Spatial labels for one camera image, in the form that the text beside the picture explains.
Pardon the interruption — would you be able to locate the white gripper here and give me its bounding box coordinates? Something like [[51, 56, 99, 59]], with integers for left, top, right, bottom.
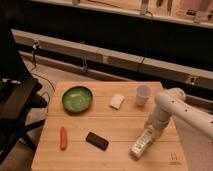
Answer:
[[148, 112, 170, 140]]

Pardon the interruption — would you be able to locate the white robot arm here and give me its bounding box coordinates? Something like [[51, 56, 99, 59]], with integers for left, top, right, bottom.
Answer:
[[147, 88, 213, 140]]

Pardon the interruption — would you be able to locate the green ceramic bowl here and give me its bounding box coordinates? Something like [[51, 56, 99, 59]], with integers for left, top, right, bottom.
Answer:
[[62, 86, 93, 113]]

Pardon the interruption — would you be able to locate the white sponge block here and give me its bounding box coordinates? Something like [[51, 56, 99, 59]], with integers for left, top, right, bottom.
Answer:
[[110, 94, 125, 109]]

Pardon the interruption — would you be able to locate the black rectangular case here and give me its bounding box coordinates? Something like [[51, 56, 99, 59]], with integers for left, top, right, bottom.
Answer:
[[86, 132, 109, 150]]

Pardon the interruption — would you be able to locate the orange carrot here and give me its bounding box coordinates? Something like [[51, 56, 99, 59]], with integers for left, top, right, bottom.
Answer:
[[60, 127, 67, 150]]

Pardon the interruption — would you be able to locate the black cable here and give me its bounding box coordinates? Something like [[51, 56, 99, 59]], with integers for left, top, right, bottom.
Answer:
[[31, 44, 56, 113]]

